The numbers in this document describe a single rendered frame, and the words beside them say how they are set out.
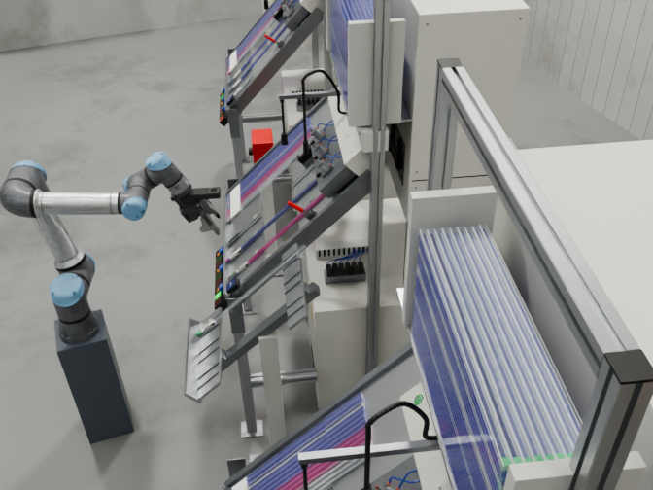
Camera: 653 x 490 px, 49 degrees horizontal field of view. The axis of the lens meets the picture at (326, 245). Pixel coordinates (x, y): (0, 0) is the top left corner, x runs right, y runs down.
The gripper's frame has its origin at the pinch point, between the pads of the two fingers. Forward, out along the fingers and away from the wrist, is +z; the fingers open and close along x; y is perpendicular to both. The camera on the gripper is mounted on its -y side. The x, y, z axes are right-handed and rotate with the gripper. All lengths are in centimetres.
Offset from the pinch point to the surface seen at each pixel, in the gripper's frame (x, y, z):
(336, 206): 21.0, -44.6, 3.6
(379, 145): 25, -68, -11
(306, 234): 21.0, -30.4, 7.9
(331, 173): 14, -48, -4
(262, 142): -80, -10, 19
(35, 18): -418, 181, -25
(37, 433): 14, 119, 37
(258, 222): -8.2, -9.3, 12.4
